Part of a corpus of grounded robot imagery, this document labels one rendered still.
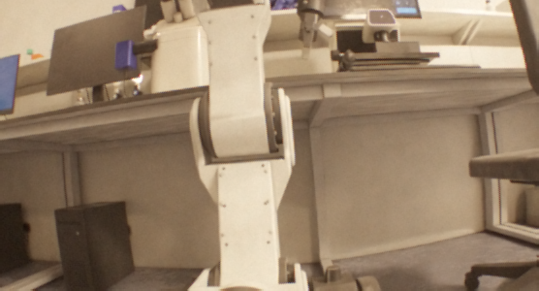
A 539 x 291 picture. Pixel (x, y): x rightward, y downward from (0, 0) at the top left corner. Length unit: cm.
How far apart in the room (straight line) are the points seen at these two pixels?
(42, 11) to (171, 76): 203
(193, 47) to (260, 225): 62
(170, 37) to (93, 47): 60
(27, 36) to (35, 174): 112
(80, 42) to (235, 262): 131
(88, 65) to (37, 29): 136
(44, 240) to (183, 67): 172
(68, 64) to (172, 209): 93
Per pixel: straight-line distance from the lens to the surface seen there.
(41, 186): 237
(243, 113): 62
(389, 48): 119
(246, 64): 65
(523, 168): 84
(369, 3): 141
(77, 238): 154
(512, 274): 119
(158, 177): 186
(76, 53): 164
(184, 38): 106
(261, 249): 60
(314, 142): 162
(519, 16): 83
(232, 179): 65
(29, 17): 299
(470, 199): 204
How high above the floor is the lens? 52
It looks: 5 degrees up
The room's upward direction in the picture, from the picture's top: 5 degrees counter-clockwise
